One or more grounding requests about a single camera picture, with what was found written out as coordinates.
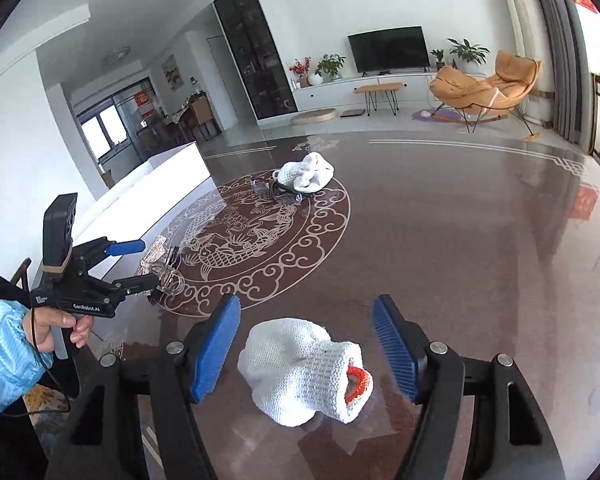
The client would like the person's left hand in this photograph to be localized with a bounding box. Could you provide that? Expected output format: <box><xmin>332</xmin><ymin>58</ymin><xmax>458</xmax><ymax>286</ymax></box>
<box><xmin>22</xmin><ymin>306</ymin><xmax>95</xmax><ymax>358</ymax></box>

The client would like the round floor cushion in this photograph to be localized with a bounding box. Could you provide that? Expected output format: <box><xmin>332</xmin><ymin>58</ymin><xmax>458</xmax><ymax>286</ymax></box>
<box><xmin>292</xmin><ymin>107</ymin><xmax>338</xmax><ymax>126</ymax></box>

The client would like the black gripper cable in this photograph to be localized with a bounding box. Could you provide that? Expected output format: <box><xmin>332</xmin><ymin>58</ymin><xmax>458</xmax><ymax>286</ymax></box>
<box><xmin>0</xmin><ymin>310</ymin><xmax>73</xmax><ymax>417</ymax></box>

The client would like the large leafy potted plant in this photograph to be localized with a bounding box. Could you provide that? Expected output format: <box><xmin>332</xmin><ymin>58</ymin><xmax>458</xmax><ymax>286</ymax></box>
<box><xmin>447</xmin><ymin>37</ymin><xmax>491</xmax><ymax>73</ymax></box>

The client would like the black flat television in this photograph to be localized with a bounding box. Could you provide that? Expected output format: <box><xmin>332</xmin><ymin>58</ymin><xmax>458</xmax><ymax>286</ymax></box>
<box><xmin>347</xmin><ymin>26</ymin><xmax>430</xmax><ymax>75</ymax></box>

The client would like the framed wall painting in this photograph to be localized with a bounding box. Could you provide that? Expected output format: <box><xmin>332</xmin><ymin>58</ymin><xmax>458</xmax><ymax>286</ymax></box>
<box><xmin>161</xmin><ymin>54</ymin><xmax>185</xmax><ymax>92</ymax></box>

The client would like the green potted plant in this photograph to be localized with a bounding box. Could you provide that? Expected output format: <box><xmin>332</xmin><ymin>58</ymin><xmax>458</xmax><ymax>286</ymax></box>
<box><xmin>315</xmin><ymin>53</ymin><xmax>346</xmax><ymax>81</ymax></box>

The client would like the orange lounge chair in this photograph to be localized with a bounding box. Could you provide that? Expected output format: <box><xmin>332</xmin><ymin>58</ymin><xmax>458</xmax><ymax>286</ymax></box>
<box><xmin>480</xmin><ymin>50</ymin><xmax>542</xmax><ymax>121</ymax></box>
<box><xmin>429</xmin><ymin>65</ymin><xmax>501</xmax><ymax>123</ymax></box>

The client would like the white knit glove orange cuff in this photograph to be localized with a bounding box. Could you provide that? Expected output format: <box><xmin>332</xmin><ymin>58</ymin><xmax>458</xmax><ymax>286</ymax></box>
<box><xmin>237</xmin><ymin>317</ymin><xmax>376</xmax><ymax>428</ymax></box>

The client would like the wooden bench with metal legs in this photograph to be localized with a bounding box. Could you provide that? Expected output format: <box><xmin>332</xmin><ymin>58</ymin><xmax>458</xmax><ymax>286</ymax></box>
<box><xmin>354</xmin><ymin>82</ymin><xmax>403</xmax><ymax>111</ymax></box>

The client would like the red flower arrangement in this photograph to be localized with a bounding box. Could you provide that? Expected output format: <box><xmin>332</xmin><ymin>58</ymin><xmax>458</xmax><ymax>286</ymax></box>
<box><xmin>288</xmin><ymin>57</ymin><xmax>312</xmax><ymax>87</ymax></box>

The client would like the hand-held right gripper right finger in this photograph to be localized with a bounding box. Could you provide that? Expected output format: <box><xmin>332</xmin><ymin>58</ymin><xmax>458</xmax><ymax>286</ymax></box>
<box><xmin>371</xmin><ymin>294</ymin><xmax>566</xmax><ymax>480</ymax></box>

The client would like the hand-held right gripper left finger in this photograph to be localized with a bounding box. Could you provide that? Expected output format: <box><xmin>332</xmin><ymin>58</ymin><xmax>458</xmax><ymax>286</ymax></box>
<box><xmin>45</xmin><ymin>293</ymin><xmax>242</xmax><ymax>480</ymax></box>

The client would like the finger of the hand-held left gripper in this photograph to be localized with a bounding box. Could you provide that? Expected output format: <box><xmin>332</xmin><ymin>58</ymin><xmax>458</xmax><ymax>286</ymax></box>
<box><xmin>71</xmin><ymin>237</ymin><xmax>147</xmax><ymax>275</ymax></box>
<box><xmin>111</xmin><ymin>272</ymin><xmax>163</xmax><ymax>302</ymax></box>

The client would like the white knit cloth with loop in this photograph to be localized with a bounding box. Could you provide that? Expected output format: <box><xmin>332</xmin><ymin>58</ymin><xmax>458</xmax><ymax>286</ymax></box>
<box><xmin>271</xmin><ymin>152</ymin><xmax>336</xmax><ymax>194</ymax></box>

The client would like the black glass display cabinet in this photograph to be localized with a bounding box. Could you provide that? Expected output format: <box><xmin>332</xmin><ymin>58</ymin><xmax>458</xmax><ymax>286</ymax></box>
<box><xmin>213</xmin><ymin>0</ymin><xmax>298</xmax><ymax>121</ymax></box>

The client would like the white television cabinet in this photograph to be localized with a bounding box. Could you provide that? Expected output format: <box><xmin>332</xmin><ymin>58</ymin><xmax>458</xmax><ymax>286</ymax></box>
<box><xmin>290</xmin><ymin>71</ymin><xmax>453</xmax><ymax>113</ymax></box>

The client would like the person's left forearm blue sleeve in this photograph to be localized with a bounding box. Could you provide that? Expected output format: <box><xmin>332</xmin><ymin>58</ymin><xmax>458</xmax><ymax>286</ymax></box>
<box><xmin>0</xmin><ymin>300</ymin><xmax>56</xmax><ymax>412</ymax></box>

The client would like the purple floor mat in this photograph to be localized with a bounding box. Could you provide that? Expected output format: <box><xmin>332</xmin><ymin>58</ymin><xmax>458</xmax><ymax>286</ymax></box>
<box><xmin>412</xmin><ymin>107</ymin><xmax>468</xmax><ymax>123</ymax></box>

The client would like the grey curtain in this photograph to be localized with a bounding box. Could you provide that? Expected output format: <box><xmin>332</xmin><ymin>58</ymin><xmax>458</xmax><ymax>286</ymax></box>
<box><xmin>530</xmin><ymin>0</ymin><xmax>593</xmax><ymax>146</ymax></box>

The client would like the cream patterned curtain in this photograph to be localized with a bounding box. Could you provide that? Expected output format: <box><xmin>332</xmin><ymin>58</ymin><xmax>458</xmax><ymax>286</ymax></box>
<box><xmin>495</xmin><ymin>0</ymin><xmax>556</xmax><ymax>126</ymax></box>

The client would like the dining table with chairs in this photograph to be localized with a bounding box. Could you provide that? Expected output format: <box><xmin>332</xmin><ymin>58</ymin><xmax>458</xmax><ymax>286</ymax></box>
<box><xmin>137</xmin><ymin>91</ymin><xmax>221</xmax><ymax>156</ymax></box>

